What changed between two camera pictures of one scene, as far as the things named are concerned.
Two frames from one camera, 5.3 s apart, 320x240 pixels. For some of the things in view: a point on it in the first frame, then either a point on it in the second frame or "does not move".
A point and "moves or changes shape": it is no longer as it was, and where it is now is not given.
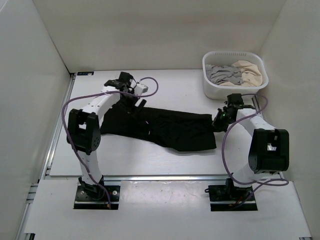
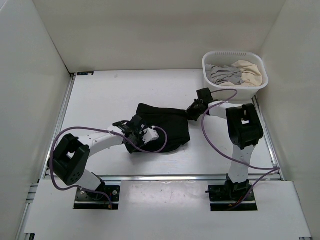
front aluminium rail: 164,178 does not move
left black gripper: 131,107 → 140,134
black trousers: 179,131 moves or changes shape
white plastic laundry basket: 227,72 does not move
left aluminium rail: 50,150 does not move
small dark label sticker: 85,73 does not move
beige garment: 251,75 does not move
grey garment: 218,74 does not move
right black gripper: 216,125 → 191,115
